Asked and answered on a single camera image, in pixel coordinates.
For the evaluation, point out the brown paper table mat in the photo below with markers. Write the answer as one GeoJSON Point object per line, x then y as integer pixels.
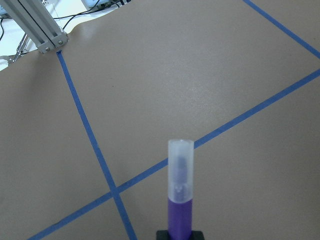
{"type": "Point", "coordinates": [84, 131]}

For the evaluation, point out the aluminium frame post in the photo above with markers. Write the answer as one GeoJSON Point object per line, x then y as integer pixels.
{"type": "Point", "coordinates": [35, 20]}

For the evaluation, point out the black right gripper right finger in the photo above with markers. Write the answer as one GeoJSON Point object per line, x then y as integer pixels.
{"type": "Point", "coordinates": [197, 235]}

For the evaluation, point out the purple marker pen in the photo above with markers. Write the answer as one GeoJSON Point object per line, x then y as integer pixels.
{"type": "Point", "coordinates": [180, 188]}

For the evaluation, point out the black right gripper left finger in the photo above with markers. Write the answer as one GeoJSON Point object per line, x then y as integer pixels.
{"type": "Point", "coordinates": [162, 235]}

